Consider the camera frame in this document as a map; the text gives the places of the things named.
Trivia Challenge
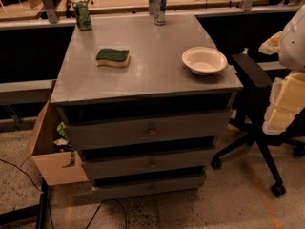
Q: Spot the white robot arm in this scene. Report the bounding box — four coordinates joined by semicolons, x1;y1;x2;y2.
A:
259;6;305;135

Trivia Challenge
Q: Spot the green soda can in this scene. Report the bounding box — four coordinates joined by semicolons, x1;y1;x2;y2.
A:
72;0;92;31

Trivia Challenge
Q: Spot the grey drawer cabinet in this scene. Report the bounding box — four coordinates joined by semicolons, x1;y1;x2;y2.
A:
51;15;242;199

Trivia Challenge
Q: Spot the black office chair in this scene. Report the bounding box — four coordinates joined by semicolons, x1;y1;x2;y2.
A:
211;53;305;197

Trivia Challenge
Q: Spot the green and yellow sponge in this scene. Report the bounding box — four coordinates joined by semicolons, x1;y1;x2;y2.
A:
95;48;130;68

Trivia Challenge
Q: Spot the metal frame post left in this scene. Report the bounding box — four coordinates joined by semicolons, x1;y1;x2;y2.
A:
42;0;58;24

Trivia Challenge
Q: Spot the silver blue redbull can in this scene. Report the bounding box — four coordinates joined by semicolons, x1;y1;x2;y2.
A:
153;0;167;26

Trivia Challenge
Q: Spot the white paper bowl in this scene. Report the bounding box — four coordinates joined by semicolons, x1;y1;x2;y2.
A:
182;47;228;75

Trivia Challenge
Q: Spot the black floor cable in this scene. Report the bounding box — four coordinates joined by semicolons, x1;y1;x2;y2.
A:
0;157;129;229

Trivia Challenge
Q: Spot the open cardboard box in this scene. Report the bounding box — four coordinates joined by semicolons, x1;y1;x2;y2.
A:
18;94;88;186

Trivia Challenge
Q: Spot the green wrapper in box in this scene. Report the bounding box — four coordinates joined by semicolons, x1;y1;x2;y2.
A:
53;122;69;146

